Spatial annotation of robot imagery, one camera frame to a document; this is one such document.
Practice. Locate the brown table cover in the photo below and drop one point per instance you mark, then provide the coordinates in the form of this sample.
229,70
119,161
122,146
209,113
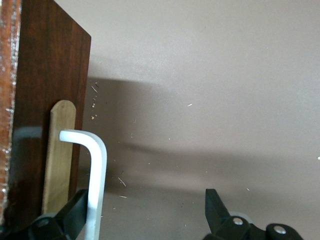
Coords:
200,75

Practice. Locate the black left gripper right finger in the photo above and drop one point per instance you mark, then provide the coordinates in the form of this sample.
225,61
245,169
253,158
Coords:
220,225

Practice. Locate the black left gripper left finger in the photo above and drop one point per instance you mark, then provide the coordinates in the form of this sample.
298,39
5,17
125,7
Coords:
62,225

